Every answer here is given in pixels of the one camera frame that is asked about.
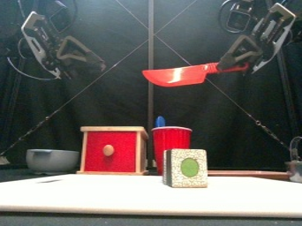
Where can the small dark metal cup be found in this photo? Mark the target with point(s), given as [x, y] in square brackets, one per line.
[294, 170]

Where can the white cutting board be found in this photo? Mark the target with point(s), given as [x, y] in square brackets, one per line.
[117, 197]

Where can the grey bowl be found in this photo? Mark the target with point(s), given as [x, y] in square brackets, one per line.
[50, 160]

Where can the red plastic cup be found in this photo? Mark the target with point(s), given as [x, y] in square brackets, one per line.
[171, 147]

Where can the blue plastic utensil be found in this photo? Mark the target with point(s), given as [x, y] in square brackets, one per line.
[159, 121]

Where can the grey vertical frame pole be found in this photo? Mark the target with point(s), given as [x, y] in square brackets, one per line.
[149, 103]

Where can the red plastic toy knife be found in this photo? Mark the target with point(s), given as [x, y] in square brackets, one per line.
[176, 76]

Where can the wooden box red drawer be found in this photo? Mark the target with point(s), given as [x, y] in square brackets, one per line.
[113, 153]

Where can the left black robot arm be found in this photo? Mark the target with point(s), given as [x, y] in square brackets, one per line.
[12, 26]

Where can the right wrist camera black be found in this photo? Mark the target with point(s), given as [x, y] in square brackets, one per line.
[239, 18]

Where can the toy sushi piece green centre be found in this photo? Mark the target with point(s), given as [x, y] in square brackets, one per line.
[188, 167]

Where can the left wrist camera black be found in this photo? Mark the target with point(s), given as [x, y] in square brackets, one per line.
[58, 16]

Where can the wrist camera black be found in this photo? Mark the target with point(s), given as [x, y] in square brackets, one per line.
[239, 18]
[58, 16]

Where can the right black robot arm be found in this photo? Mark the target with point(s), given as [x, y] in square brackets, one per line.
[292, 29]

